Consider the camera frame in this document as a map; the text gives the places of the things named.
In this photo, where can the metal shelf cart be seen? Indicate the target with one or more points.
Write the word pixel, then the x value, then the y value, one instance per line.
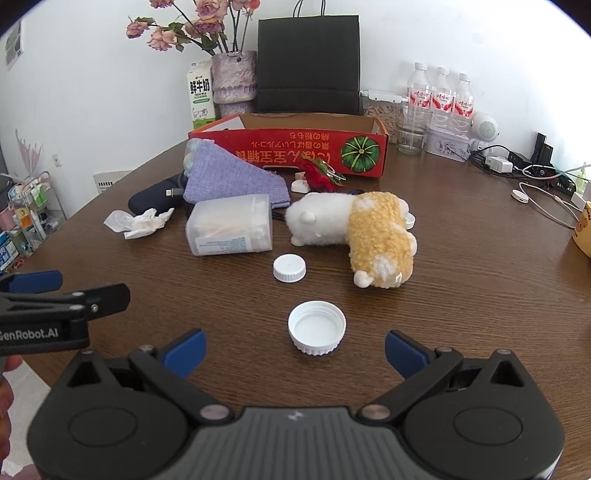
pixel 32 217

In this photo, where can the beige rubber eraser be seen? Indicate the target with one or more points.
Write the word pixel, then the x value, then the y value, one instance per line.
pixel 301 186

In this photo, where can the milk carton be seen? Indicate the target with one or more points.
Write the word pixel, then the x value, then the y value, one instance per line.
pixel 201 101

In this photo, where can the wall poster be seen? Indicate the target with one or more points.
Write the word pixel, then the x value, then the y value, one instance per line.
pixel 14 44

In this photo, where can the small white bottle cap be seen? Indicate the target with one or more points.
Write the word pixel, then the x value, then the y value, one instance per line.
pixel 289 267

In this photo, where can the clear drinking glass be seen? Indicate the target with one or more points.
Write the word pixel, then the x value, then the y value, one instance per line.
pixel 411 143

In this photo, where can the yellow mug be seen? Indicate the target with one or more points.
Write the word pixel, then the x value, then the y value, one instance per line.
pixel 584 230

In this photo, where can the purple textured vase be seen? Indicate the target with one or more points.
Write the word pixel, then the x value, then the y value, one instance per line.
pixel 233 78

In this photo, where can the white and yellow plush toy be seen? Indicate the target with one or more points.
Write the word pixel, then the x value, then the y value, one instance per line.
pixel 378 240

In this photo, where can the black paper bag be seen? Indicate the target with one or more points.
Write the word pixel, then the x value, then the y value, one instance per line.
pixel 307 60

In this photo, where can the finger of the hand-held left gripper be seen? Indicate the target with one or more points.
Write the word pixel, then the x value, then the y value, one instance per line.
pixel 106 297
pixel 37 281

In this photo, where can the small beige block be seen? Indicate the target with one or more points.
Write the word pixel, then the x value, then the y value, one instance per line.
pixel 301 175

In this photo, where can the red label water bottle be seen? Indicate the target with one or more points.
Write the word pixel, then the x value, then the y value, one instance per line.
pixel 464 104
pixel 442 99
pixel 419 92

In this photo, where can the white round puck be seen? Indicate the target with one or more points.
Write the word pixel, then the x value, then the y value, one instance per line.
pixel 521 195

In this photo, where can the white charger plug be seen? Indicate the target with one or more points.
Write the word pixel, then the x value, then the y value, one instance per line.
pixel 501 164

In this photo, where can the clear seed container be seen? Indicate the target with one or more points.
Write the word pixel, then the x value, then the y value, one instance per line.
pixel 381 115

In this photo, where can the large white bottle cap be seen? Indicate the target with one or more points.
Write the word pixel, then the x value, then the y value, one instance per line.
pixel 317 327

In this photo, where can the dried pink roses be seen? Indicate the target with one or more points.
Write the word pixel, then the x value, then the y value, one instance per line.
pixel 161 39

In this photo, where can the white wall socket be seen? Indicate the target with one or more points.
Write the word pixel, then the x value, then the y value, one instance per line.
pixel 57 159

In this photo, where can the black upright device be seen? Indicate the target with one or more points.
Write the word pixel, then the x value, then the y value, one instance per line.
pixel 542 147

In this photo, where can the red artificial flower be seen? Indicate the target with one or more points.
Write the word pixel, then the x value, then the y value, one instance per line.
pixel 321 177

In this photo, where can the red cardboard box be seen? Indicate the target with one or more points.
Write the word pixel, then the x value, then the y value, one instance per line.
pixel 277 152

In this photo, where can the black power adapter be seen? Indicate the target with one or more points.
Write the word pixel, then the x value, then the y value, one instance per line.
pixel 521 159

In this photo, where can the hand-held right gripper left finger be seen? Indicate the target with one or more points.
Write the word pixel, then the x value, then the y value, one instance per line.
pixel 189 353

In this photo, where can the dark blue zip pouch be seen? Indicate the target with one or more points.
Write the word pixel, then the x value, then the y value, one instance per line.
pixel 147 201

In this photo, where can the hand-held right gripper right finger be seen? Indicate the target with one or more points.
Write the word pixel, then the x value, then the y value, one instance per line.
pixel 406 354

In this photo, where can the pink feather wall decal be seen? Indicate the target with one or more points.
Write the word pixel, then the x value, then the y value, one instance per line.
pixel 30 154

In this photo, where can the person's left hand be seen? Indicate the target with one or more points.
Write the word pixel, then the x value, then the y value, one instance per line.
pixel 4 406

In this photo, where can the translucent cotton swab box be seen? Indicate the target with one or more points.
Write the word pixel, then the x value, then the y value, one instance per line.
pixel 229 225

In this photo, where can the crumpled white tissue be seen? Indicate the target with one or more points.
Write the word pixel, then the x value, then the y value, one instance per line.
pixel 138 222

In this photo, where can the white printed tin box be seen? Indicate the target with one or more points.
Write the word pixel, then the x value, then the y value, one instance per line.
pixel 445 145

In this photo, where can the tiny white cap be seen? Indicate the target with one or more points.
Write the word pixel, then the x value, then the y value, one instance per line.
pixel 410 221

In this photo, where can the white round speaker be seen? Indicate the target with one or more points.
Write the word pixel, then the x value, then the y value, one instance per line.
pixel 485 125

